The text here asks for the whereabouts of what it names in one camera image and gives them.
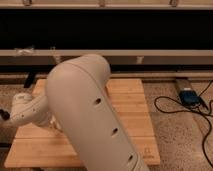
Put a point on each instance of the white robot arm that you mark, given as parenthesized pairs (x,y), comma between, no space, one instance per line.
(75,95)

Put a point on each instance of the blue power adapter box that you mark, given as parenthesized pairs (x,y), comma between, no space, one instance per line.
(189,97)

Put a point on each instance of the wooden table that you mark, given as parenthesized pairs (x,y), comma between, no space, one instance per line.
(48,148)

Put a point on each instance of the black object on floor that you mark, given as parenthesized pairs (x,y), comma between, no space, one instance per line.
(4,114)

